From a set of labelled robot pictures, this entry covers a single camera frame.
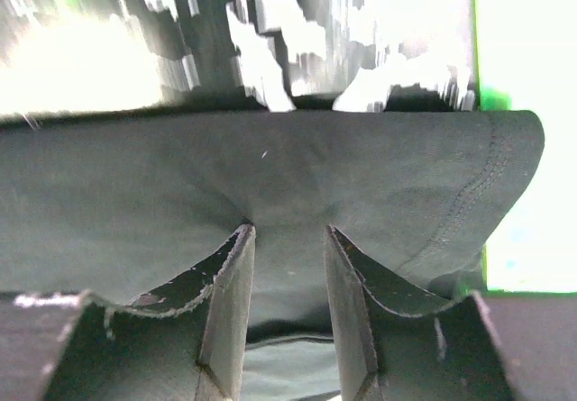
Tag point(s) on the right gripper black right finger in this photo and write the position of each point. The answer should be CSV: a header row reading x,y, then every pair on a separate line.
x,y
397,341

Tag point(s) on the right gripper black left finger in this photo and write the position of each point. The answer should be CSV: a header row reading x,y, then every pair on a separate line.
x,y
183,340

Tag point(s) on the black daisy print t-shirt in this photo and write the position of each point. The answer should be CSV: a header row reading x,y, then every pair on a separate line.
x,y
121,205

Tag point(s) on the green folding board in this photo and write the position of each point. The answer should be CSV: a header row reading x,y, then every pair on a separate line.
x,y
527,61

